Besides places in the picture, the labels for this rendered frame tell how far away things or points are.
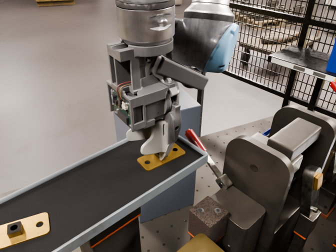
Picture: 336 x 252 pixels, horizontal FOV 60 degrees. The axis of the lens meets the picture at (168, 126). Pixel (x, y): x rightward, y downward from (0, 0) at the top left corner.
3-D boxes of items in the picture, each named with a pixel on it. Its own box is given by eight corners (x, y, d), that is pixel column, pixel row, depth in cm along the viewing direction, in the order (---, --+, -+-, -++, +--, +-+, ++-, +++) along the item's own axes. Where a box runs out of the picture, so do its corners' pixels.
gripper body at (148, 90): (109, 113, 46) (99, 37, 39) (155, 98, 50) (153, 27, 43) (134, 137, 41) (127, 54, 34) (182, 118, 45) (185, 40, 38)
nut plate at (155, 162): (147, 172, 49) (147, 167, 48) (136, 160, 52) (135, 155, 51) (186, 153, 53) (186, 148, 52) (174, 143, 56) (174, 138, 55)
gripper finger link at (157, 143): (137, 169, 49) (132, 122, 44) (166, 156, 52) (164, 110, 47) (147, 179, 47) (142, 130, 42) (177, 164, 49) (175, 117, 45)
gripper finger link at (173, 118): (156, 136, 48) (152, 88, 44) (164, 132, 49) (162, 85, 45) (172, 149, 45) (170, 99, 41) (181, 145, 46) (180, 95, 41)
